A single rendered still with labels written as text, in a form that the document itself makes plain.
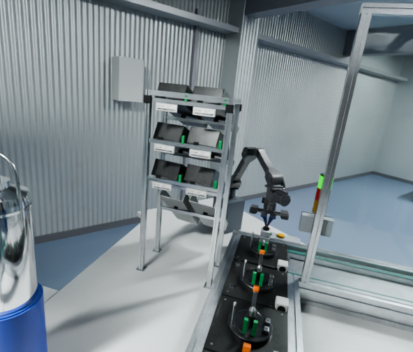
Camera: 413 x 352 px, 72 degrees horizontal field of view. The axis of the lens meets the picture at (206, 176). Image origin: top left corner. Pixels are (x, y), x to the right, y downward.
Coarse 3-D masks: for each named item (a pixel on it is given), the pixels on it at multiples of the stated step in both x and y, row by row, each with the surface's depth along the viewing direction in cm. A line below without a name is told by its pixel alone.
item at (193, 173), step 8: (192, 168) 121; (200, 168) 120; (208, 168) 119; (184, 176) 122; (192, 176) 120; (200, 176) 119; (208, 176) 118; (216, 176) 120; (200, 184) 120; (208, 184) 117; (224, 184) 131
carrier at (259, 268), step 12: (240, 264) 125; (252, 264) 126; (228, 276) 116; (240, 276) 113; (252, 276) 114; (264, 276) 115; (276, 276) 119; (228, 288) 108; (240, 288) 109; (252, 288) 107; (264, 288) 107; (276, 288) 111; (264, 300) 104; (276, 300) 102; (288, 300) 102
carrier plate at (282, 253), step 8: (240, 240) 145; (248, 240) 146; (240, 248) 138; (280, 248) 142; (240, 256) 130; (248, 256) 131; (280, 256) 134; (256, 264) 127; (264, 264) 126; (272, 264) 127
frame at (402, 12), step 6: (366, 6) 90; (372, 6) 89; (378, 6) 89; (384, 6) 88; (390, 6) 88; (396, 6) 88; (402, 6) 87; (408, 6) 87; (360, 12) 91; (366, 12) 90; (372, 12) 90; (378, 12) 89; (384, 12) 89; (390, 12) 88; (396, 12) 88; (402, 12) 88; (408, 12) 87
